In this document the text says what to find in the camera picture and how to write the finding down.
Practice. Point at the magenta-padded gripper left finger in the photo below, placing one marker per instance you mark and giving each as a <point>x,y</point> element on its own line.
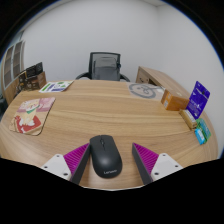
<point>75,160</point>

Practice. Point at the black computer mouse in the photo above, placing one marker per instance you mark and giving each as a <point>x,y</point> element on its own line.
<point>105,156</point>

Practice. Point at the small yellow box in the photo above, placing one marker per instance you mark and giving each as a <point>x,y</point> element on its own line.
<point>188,119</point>

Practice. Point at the tall brown cardboard box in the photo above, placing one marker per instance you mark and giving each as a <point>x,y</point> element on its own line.
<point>22,81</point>

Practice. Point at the white sheet with green-purple print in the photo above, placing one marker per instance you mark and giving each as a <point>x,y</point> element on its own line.
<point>56,86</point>

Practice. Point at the wide brown cardboard box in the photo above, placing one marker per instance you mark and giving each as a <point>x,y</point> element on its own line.
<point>37,81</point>

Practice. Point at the black cardboard box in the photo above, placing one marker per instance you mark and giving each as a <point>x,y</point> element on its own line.
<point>34,69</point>

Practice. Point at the small blue box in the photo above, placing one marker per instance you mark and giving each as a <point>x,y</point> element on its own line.
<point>200,136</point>

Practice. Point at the black mesh office chair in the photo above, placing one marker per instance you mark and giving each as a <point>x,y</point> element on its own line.
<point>91,65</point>

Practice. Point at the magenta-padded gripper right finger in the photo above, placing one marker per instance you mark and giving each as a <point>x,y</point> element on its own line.
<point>148,160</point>

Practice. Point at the purple blister package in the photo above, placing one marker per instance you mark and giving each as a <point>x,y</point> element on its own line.
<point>198,100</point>

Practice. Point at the small green box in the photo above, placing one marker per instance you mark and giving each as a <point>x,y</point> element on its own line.
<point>204,128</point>

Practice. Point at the orange-brown cardboard box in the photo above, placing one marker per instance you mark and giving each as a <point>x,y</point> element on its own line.
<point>176,101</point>

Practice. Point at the grey backpack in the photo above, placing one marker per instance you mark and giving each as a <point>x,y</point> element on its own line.
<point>106,68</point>

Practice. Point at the cartoon dog print mouse pad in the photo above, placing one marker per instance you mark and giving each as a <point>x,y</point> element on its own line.
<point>31,116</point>

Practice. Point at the wooden side desk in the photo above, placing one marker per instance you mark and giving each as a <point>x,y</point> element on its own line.
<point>158,76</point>

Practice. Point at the wooden shelf unit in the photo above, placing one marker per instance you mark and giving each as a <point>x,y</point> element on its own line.
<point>12,66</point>

